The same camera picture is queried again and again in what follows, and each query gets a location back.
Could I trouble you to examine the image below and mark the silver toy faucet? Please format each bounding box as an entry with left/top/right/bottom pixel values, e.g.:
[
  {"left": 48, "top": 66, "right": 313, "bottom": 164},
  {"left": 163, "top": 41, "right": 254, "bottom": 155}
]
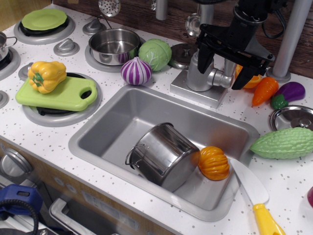
[{"left": 170, "top": 51, "right": 227, "bottom": 108}]

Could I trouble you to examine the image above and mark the oven door handle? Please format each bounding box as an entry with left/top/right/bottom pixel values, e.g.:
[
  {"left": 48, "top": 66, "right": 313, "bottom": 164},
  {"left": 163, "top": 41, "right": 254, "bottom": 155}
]
[{"left": 49, "top": 198, "right": 86, "bottom": 235}]

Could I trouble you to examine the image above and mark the grey toy sink basin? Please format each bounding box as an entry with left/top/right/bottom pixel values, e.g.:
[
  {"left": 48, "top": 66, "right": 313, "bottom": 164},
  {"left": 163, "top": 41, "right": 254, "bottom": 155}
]
[{"left": 69, "top": 85, "right": 259, "bottom": 221}]

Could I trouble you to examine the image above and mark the steel lid behind faucet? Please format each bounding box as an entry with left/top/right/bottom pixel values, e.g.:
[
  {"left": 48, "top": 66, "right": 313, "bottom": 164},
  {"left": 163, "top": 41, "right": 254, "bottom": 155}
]
[{"left": 168, "top": 44, "right": 198, "bottom": 70}]

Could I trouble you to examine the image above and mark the small steel pot left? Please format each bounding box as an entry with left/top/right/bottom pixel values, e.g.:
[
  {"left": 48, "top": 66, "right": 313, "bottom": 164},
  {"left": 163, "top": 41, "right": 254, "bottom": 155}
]
[{"left": 0, "top": 32, "right": 18, "bottom": 61}]

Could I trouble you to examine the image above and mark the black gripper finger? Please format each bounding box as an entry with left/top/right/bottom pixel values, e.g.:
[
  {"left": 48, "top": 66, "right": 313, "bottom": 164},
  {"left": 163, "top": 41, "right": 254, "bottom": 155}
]
[
  {"left": 198, "top": 46, "right": 215, "bottom": 74},
  {"left": 232, "top": 66, "right": 257, "bottom": 90}
]

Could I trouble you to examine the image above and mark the purple toy eggplant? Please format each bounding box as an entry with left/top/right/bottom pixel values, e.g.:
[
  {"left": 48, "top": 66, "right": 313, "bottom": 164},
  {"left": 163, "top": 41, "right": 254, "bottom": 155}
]
[{"left": 270, "top": 82, "right": 306, "bottom": 110}]

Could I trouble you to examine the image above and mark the steel slotted spoon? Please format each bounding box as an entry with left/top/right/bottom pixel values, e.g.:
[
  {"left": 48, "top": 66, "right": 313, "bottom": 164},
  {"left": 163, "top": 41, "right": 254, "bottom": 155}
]
[{"left": 98, "top": 0, "right": 121, "bottom": 17}]

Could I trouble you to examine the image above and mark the grey stove knob rear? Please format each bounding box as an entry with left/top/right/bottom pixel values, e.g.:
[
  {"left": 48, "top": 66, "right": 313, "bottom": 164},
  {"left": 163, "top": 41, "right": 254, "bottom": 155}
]
[{"left": 83, "top": 18, "right": 107, "bottom": 36}]

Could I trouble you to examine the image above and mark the purple striped toy onion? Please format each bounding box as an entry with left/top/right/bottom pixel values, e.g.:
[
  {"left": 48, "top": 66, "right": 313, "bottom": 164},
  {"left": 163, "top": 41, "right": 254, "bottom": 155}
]
[{"left": 121, "top": 57, "right": 152, "bottom": 85}]

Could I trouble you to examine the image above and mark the orange toy pepper half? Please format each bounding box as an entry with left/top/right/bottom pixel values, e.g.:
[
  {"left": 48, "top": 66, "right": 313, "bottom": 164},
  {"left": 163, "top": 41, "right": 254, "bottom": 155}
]
[{"left": 235, "top": 65, "right": 262, "bottom": 89}]

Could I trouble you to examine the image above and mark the green toy bitter gourd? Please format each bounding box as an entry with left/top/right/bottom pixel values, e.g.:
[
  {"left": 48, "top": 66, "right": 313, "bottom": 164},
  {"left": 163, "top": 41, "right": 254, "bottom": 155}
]
[{"left": 250, "top": 127, "right": 313, "bottom": 159}]

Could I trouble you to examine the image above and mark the grey stove knob middle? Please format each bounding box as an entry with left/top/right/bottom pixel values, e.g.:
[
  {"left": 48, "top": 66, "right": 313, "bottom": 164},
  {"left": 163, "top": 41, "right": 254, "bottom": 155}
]
[{"left": 53, "top": 38, "right": 80, "bottom": 57}]

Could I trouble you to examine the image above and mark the steel ladle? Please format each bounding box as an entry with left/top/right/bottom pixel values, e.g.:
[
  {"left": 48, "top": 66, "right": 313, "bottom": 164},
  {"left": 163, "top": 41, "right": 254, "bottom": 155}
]
[{"left": 185, "top": 13, "right": 201, "bottom": 37}]

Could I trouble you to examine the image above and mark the grey post right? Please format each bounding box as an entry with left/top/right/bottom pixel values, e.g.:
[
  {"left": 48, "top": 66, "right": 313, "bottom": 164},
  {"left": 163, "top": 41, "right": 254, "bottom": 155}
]
[{"left": 267, "top": 0, "right": 313, "bottom": 83}]

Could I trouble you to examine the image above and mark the grey post middle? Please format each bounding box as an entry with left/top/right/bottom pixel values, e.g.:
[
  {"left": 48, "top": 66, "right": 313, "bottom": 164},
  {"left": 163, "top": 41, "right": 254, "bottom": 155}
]
[{"left": 156, "top": 0, "right": 168, "bottom": 21}]

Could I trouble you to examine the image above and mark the steel saucepan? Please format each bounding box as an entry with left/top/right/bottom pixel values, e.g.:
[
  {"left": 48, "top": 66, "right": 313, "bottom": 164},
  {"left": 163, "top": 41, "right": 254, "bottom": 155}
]
[{"left": 89, "top": 28, "right": 141, "bottom": 66}]

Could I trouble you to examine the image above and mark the black ribbed cable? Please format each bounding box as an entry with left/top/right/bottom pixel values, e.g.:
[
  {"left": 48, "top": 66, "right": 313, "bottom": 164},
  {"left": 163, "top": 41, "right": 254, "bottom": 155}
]
[{"left": 0, "top": 199, "right": 40, "bottom": 235}]

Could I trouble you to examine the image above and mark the white yellow toy knife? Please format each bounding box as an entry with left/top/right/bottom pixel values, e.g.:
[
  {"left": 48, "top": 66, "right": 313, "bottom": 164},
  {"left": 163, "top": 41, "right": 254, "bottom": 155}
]
[{"left": 230, "top": 158, "right": 285, "bottom": 235}]

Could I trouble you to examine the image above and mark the grey oven knob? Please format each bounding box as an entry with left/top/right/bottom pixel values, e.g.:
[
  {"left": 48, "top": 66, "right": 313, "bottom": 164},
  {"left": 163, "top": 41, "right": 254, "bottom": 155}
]
[{"left": 0, "top": 148, "right": 33, "bottom": 177}]

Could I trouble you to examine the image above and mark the dark red toy edge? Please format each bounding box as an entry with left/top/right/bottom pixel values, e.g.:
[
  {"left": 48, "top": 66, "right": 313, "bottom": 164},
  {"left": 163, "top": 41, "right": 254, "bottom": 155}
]
[{"left": 307, "top": 187, "right": 313, "bottom": 207}]

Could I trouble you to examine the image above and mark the grey stove knob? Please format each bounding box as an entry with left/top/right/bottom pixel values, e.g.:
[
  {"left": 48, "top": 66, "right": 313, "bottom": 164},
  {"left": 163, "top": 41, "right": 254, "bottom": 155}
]
[
  {"left": 18, "top": 62, "right": 33, "bottom": 81},
  {"left": 83, "top": 18, "right": 107, "bottom": 36},
  {"left": 53, "top": 38, "right": 80, "bottom": 57}
]

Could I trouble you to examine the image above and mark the orange toy pumpkin half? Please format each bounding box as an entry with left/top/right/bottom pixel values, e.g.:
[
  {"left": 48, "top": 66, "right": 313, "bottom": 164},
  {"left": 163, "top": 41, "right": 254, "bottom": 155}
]
[{"left": 198, "top": 146, "right": 230, "bottom": 181}]

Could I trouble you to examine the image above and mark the yellow toy bell pepper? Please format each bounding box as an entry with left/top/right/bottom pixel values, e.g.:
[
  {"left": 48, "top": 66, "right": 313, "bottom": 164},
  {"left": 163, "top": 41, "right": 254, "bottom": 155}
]
[{"left": 27, "top": 61, "right": 67, "bottom": 94}]

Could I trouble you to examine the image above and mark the orange toy carrot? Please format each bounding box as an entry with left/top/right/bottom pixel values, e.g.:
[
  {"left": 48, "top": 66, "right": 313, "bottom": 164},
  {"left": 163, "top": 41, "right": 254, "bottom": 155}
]
[{"left": 252, "top": 77, "right": 279, "bottom": 106}]

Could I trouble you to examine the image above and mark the large steel pot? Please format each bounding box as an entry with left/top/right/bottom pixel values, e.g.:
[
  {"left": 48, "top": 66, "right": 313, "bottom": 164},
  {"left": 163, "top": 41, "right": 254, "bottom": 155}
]
[{"left": 125, "top": 122, "right": 201, "bottom": 192}]

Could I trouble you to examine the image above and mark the grey stove knob edge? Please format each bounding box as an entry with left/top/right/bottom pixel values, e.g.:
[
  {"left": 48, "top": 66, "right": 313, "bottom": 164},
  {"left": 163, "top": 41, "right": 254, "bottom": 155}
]
[{"left": 0, "top": 91, "right": 9, "bottom": 108}]

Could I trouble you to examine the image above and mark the steel lid right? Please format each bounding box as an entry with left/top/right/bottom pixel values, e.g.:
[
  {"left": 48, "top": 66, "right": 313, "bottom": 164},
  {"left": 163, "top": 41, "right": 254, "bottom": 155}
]
[{"left": 269, "top": 105, "right": 313, "bottom": 131}]

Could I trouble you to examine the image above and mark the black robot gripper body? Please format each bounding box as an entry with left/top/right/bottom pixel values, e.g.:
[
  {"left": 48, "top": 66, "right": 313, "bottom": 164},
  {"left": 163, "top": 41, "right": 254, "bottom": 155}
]
[{"left": 197, "top": 18, "right": 275, "bottom": 75}]

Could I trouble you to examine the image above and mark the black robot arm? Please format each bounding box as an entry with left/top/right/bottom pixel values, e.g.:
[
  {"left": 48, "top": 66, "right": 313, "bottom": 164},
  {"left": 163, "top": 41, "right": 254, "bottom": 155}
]
[{"left": 196, "top": 0, "right": 275, "bottom": 90}]

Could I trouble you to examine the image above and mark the green toy cabbage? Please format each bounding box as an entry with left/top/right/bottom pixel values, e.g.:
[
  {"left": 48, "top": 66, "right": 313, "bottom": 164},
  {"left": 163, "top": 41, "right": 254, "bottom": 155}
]
[{"left": 138, "top": 39, "right": 172, "bottom": 72}]

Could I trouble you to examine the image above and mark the green toy plate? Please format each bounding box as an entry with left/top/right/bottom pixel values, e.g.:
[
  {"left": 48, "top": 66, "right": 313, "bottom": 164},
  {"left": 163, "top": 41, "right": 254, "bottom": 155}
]
[{"left": 22, "top": 9, "right": 67, "bottom": 31}]

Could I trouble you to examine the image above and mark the grey stove knob left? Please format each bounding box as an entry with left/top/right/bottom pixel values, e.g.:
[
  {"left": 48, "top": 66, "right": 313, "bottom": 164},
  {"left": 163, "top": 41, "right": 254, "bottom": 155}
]
[{"left": 18, "top": 62, "right": 33, "bottom": 81}]

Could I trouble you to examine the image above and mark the grey post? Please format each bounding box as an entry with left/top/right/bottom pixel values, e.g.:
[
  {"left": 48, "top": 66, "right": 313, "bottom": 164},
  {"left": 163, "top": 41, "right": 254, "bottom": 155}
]
[
  {"left": 267, "top": 0, "right": 313, "bottom": 83},
  {"left": 156, "top": 0, "right": 168, "bottom": 21}
]

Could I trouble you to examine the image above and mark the blue clamp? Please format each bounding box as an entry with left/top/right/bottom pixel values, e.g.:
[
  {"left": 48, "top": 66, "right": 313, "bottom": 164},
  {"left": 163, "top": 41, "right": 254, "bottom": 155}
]
[{"left": 0, "top": 184, "right": 43, "bottom": 221}]

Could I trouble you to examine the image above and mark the green toy cutting board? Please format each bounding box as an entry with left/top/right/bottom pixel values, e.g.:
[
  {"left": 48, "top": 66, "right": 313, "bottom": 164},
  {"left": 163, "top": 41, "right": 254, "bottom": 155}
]
[{"left": 16, "top": 77, "right": 97, "bottom": 112}]

